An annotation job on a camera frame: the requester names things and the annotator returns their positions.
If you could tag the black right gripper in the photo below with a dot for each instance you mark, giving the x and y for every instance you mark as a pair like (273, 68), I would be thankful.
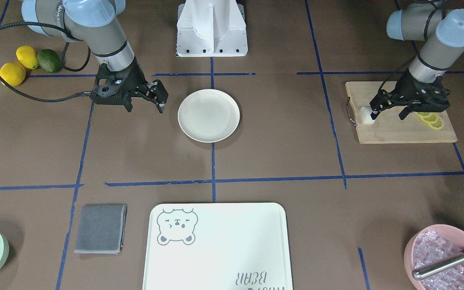
(135, 77)

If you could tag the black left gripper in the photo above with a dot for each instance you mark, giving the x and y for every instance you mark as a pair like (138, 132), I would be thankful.
(414, 87)

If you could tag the beige round plate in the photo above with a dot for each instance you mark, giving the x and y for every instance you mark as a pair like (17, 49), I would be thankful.
(208, 115)

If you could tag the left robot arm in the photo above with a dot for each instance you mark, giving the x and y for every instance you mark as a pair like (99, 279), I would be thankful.
(442, 31)

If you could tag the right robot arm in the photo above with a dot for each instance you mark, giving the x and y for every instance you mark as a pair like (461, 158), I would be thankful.
(91, 21)

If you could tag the white bear tray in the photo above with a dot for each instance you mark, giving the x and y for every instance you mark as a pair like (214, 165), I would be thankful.
(218, 246)

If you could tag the bamboo cutting board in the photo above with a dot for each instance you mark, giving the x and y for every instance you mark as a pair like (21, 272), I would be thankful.
(388, 128)

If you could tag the lemon slice inner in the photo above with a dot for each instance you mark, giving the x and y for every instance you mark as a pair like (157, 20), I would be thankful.
(422, 114)

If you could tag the lemon slice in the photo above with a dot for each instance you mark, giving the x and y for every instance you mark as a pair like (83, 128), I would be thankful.
(430, 118)
(436, 124)
(422, 114)

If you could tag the lemon slice middle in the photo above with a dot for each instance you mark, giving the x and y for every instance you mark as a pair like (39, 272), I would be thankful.
(430, 118)

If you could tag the lemon slice outer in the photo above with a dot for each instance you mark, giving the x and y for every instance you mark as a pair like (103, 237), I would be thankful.
(436, 124)

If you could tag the green avocado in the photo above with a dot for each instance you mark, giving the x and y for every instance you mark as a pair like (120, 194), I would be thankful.
(49, 60)

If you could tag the upper yellow lemon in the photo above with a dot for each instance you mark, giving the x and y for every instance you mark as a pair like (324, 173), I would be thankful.
(27, 56)

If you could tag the yellow lemon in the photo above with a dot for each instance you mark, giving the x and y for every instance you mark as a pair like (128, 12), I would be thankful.
(13, 73)
(27, 56)

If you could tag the lower yellow lemon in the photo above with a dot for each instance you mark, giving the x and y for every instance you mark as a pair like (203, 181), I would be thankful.
(13, 73)

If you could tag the grey folded cloth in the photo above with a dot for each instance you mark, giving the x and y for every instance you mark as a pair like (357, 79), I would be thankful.
(101, 229)

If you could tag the pink bowl with ice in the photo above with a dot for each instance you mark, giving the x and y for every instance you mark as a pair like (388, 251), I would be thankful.
(430, 245)

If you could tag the steel black-tipped tongs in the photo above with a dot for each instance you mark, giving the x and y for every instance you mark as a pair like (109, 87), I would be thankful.
(441, 265)

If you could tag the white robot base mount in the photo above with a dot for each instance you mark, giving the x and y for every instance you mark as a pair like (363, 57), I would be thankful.
(211, 28)

